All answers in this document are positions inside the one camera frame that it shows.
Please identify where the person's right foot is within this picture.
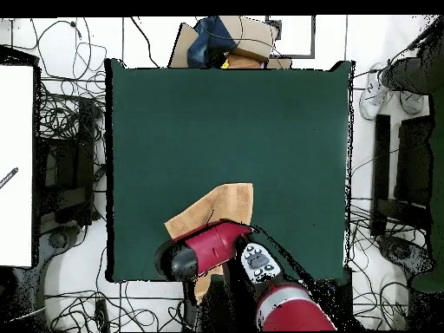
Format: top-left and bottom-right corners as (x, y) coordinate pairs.
(357, 62), (395, 121)

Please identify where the black round stand base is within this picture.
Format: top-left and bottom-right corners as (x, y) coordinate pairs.
(376, 234), (435, 278)
(37, 224), (86, 264)

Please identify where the orange-brown folded cloth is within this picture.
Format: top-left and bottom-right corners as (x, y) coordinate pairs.
(224, 52), (269, 69)

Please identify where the tan terry towel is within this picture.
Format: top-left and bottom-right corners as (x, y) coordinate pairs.
(163, 182), (255, 304)

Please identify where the black rectangular frame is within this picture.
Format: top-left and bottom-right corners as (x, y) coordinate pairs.
(264, 15), (317, 60)

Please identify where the white flat panel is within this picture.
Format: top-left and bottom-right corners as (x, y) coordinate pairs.
(0, 64), (35, 268)

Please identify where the black equipment box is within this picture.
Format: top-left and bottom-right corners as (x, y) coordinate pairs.
(34, 96), (106, 228)

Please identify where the black upright bar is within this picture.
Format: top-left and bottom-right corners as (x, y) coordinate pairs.
(369, 114), (392, 238)

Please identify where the person's left foot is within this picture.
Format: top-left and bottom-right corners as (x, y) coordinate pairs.
(398, 90), (425, 116)

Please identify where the black threaded rod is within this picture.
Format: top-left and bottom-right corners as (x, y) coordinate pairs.
(0, 166), (19, 190)

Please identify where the dark blue garment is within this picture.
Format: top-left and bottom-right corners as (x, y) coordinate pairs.
(186, 16), (238, 69)

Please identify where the person's foot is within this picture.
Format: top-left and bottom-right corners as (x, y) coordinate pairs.
(398, 90), (425, 116)
(357, 62), (395, 121)

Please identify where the black power strip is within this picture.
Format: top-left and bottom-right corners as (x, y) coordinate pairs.
(94, 298), (111, 333)

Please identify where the brown cardboard box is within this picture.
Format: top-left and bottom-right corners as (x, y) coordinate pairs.
(167, 15), (293, 69)

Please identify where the dark green table cloth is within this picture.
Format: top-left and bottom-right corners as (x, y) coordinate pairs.
(104, 57), (356, 284)

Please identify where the dark green cloth drape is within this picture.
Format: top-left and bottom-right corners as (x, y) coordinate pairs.
(410, 82), (444, 294)

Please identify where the person's leg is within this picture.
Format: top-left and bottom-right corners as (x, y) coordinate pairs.
(378, 15), (444, 95)

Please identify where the black looped cable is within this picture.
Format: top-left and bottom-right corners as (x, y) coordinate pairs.
(29, 17), (108, 82)

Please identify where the black flat monitor panel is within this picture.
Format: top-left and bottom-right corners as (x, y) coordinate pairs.
(394, 114), (435, 207)

